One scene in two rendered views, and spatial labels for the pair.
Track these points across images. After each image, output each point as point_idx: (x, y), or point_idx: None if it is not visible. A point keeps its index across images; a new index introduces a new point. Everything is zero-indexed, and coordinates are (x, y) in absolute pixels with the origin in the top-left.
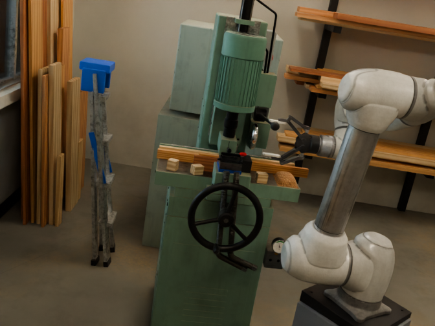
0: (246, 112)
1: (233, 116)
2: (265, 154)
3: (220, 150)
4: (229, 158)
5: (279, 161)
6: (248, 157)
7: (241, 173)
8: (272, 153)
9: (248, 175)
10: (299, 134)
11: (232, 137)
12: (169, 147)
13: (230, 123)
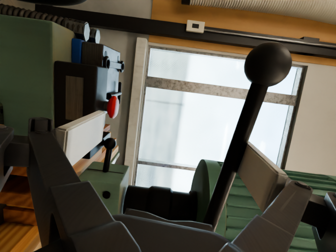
0: (210, 184)
1: (180, 194)
2: (99, 112)
3: (103, 162)
4: (111, 86)
5: (24, 136)
6: (98, 109)
7: (75, 38)
8: (83, 155)
9: (57, 34)
10: (271, 226)
11: (126, 194)
12: (114, 151)
13: (163, 188)
